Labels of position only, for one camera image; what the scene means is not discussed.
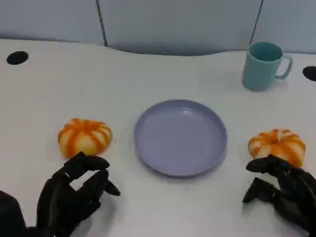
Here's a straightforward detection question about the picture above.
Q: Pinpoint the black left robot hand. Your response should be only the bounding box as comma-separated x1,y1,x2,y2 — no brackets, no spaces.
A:
36,151,121,237

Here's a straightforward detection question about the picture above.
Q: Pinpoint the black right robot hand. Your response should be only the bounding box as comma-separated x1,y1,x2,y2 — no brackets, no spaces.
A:
242,154,316,237

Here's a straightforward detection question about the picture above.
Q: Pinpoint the orange and white bread roll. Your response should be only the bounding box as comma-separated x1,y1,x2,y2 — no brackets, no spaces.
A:
58,118,114,159
247,128,306,168

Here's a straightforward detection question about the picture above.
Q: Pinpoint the black table grommet hole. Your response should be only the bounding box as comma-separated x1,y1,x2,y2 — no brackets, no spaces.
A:
6,51,29,66
302,66,316,81

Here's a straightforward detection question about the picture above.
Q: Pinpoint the lilac plate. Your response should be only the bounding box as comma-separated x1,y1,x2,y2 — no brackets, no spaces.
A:
133,99,228,177

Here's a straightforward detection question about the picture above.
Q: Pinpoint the pale green mug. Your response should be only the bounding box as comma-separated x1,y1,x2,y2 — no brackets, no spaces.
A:
242,41,293,92

